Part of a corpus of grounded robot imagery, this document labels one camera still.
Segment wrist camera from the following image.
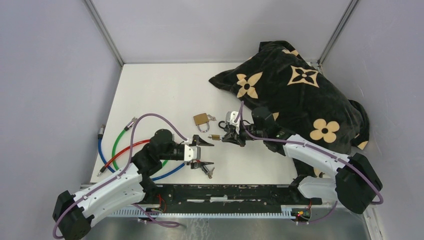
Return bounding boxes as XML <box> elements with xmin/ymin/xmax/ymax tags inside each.
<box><xmin>183</xmin><ymin>140</ymin><xmax>202</xmax><ymax>163</ymax></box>
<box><xmin>225</xmin><ymin>111</ymin><xmax>241</xmax><ymax>134</ymax></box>

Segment green cable lock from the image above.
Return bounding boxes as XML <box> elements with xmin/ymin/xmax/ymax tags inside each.
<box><xmin>111</xmin><ymin>116</ymin><xmax>170</xmax><ymax>171</ymax></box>

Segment large brass padlock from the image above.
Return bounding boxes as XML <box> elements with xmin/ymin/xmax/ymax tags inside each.
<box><xmin>193</xmin><ymin>113</ymin><xmax>210</xmax><ymax>133</ymax></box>

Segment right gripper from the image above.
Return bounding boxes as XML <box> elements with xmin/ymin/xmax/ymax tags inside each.
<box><xmin>222</xmin><ymin>121</ymin><xmax>266</xmax><ymax>148</ymax></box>

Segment blue cable lock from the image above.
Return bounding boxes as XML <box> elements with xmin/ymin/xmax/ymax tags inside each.
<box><xmin>97</xmin><ymin>124</ymin><xmax>187</xmax><ymax>182</ymax></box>

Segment red cable lock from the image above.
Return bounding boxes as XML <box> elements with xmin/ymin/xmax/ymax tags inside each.
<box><xmin>96</xmin><ymin>139</ymin><xmax>214</xmax><ymax>180</ymax></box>

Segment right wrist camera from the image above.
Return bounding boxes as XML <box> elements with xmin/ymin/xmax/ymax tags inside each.
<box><xmin>225</xmin><ymin>111</ymin><xmax>241</xmax><ymax>134</ymax></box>

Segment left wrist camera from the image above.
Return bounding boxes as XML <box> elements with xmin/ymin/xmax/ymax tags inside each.
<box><xmin>183</xmin><ymin>140</ymin><xmax>202</xmax><ymax>163</ymax></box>

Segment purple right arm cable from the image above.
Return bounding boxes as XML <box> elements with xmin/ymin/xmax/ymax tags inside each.
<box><xmin>235</xmin><ymin>100</ymin><xmax>384</xmax><ymax>223</ymax></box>

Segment large padlock keys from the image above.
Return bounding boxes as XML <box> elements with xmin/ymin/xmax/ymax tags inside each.
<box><xmin>207</xmin><ymin>114</ymin><xmax>217</xmax><ymax>121</ymax></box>

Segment black padlock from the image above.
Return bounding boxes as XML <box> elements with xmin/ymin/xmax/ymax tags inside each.
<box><xmin>218</xmin><ymin>120</ymin><xmax>233</xmax><ymax>132</ymax></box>

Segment small brass padlock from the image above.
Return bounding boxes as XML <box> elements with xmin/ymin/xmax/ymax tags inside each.
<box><xmin>208</xmin><ymin>134</ymin><xmax>222</xmax><ymax>141</ymax></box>

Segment black floral blanket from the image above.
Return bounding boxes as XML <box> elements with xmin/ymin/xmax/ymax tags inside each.
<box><xmin>208</xmin><ymin>40</ymin><xmax>371</xmax><ymax>176</ymax></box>

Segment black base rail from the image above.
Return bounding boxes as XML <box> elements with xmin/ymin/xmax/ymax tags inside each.
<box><xmin>139</xmin><ymin>183</ymin><xmax>323</xmax><ymax>214</ymax></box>

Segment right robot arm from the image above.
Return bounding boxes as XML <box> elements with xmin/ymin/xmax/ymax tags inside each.
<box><xmin>221</xmin><ymin>107</ymin><xmax>384</xmax><ymax>214</ymax></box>

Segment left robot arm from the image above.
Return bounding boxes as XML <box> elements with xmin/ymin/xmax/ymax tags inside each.
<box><xmin>52</xmin><ymin>129</ymin><xmax>211</xmax><ymax>240</ymax></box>

